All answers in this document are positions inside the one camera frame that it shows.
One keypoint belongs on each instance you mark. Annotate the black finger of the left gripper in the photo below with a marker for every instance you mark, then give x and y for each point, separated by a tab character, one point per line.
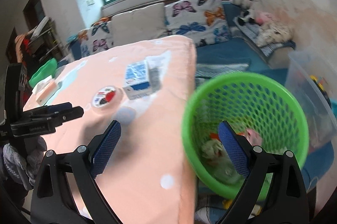
44	120

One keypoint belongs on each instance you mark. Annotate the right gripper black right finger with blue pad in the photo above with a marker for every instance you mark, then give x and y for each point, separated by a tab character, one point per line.
286	199

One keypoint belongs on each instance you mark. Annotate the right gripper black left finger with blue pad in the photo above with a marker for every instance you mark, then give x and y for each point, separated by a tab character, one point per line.
52	200

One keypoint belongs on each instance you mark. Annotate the white tissue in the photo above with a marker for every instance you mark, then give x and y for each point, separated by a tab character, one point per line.
212	149

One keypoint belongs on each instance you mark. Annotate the grey gloved left hand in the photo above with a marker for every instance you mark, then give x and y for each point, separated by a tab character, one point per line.
23	170

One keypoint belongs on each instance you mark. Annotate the small pink white box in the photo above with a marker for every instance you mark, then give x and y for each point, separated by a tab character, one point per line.
45	89

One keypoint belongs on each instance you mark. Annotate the green plastic bag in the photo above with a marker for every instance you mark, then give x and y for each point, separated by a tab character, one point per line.
48	69

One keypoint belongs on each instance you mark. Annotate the round foil yogurt lid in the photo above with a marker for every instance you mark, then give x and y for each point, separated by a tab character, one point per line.
107	98

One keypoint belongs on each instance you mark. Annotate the butterfly print cushion left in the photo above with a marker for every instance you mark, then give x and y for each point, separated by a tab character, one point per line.
97	38

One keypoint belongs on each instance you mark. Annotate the butterfly print cushion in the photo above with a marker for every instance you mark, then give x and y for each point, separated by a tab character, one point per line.
203	21
97	38

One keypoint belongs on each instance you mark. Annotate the red snack wrapper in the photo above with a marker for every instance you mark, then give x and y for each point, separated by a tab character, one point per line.
214	136

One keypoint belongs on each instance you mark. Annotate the blue white milk carton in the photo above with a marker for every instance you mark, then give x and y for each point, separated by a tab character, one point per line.
140	80

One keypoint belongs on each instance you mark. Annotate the peach pink table cloth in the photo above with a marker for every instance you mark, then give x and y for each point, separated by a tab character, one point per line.
148	178

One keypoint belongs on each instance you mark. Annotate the clear plastic storage bin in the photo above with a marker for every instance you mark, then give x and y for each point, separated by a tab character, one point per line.
312	81

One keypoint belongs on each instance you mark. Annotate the plain beige cushion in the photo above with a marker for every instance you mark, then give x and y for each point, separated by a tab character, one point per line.
140	24

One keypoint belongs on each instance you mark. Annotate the blue sofa seat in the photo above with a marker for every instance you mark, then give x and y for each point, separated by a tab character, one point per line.
236	50

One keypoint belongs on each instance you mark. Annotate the cream patterned crumpled cloth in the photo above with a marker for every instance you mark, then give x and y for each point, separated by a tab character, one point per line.
274	32

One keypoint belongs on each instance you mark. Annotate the pink plush toy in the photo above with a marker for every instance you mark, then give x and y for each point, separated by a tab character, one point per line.
263	17

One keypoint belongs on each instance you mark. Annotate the butterfly print cushion centre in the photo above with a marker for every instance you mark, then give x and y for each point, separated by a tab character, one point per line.
203	21

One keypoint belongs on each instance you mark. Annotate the black white cow plush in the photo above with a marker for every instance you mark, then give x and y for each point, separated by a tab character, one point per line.
248	13

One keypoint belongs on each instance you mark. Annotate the white wall socket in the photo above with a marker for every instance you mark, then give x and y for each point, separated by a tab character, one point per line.
90	2

